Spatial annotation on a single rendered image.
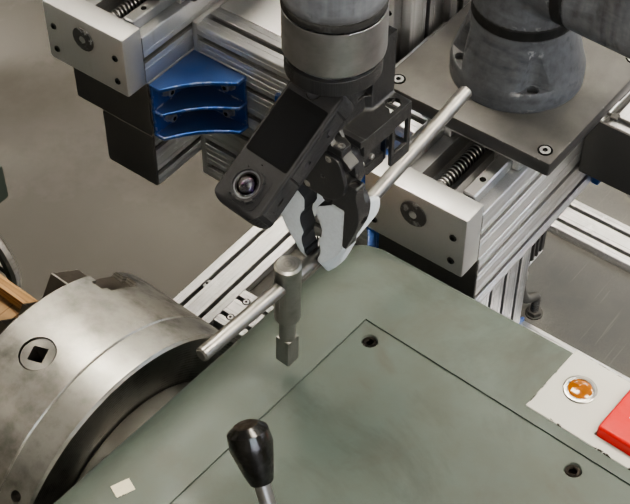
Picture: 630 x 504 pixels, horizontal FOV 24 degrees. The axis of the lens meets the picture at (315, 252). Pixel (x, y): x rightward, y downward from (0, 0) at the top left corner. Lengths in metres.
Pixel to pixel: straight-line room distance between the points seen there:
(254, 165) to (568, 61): 0.64
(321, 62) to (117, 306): 0.41
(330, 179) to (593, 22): 0.49
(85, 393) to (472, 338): 0.33
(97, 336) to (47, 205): 1.90
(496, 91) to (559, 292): 1.16
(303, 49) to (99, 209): 2.18
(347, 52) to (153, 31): 0.84
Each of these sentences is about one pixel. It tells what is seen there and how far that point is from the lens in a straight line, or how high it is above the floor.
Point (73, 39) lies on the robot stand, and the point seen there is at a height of 1.08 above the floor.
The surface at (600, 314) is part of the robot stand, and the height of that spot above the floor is 0.21.
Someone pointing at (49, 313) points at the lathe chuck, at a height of 1.24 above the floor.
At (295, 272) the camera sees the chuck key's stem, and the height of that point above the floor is 1.38.
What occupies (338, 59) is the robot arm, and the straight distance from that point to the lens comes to 1.00.
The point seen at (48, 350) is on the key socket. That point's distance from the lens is 1.29.
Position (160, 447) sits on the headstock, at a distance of 1.19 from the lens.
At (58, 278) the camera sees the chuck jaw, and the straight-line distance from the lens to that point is 1.39.
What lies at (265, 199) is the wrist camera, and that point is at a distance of 1.03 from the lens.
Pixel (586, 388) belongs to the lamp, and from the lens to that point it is 1.24.
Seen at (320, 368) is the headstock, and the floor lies 1.25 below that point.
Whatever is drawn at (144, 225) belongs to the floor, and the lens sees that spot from 3.11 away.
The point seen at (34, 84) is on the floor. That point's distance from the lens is 3.48.
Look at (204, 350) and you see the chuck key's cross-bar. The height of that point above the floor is 1.37.
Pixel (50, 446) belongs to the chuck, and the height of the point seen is 1.21.
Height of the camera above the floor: 2.22
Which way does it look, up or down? 47 degrees down
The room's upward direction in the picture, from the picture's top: straight up
